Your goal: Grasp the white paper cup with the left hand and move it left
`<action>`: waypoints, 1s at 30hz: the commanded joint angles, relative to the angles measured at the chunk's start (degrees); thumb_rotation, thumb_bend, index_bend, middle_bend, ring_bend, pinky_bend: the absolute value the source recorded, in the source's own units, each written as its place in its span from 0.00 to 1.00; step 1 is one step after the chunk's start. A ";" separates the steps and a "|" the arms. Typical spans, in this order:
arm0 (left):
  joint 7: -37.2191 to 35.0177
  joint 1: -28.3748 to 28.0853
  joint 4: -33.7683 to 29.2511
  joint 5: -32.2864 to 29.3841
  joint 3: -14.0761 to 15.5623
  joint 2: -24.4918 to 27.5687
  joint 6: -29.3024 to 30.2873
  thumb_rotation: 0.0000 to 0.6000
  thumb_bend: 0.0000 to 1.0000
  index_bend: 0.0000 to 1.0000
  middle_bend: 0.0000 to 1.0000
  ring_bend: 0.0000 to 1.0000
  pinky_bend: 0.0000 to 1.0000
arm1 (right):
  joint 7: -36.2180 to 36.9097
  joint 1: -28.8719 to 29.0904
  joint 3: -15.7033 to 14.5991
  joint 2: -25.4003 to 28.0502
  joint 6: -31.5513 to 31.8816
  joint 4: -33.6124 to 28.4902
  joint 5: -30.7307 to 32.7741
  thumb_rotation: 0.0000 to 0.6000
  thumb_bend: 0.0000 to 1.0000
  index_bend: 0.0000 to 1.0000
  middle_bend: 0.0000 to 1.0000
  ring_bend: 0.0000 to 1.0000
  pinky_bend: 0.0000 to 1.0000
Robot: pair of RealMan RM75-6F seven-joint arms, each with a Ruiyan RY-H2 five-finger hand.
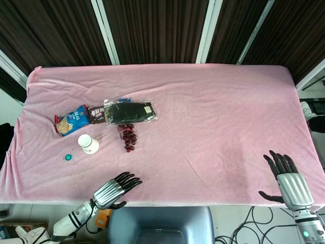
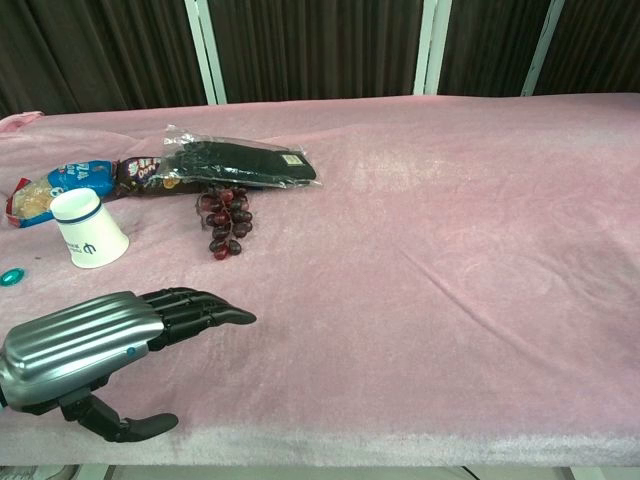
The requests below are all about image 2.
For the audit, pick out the black socks in clear bag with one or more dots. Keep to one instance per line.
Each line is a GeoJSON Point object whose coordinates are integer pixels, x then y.
{"type": "Point", "coordinates": [240, 162]}

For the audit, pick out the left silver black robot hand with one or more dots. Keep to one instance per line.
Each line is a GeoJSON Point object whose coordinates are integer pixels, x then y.
{"type": "Point", "coordinates": [80, 340]}

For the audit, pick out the white screen frame post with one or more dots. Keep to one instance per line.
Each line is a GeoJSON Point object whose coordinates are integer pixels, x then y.
{"type": "Point", "coordinates": [206, 50]}
{"type": "Point", "coordinates": [431, 47]}
{"type": "Point", "coordinates": [542, 47]}

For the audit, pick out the teal wrapped candy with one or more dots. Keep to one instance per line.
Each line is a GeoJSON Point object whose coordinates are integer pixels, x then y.
{"type": "Point", "coordinates": [12, 276]}

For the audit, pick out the blue snack bag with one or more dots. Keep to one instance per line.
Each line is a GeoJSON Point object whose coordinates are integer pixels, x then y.
{"type": "Point", "coordinates": [60, 187]}

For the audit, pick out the dark pleated curtain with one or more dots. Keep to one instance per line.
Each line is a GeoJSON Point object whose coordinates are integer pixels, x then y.
{"type": "Point", "coordinates": [320, 45]}

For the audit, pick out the white paper cup blue print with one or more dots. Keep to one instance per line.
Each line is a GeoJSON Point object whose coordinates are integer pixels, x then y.
{"type": "Point", "coordinates": [90, 231]}

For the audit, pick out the dark purple snack packet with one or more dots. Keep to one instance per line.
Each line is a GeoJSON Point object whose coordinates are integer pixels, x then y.
{"type": "Point", "coordinates": [145, 176]}

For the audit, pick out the pink plush table cloth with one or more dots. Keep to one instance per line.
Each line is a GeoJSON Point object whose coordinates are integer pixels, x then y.
{"type": "Point", "coordinates": [400, 280]}

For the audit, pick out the purple plastic grape bunch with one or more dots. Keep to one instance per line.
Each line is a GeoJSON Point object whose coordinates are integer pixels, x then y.
{"type": "Point", "coordinates": [227, 220]}

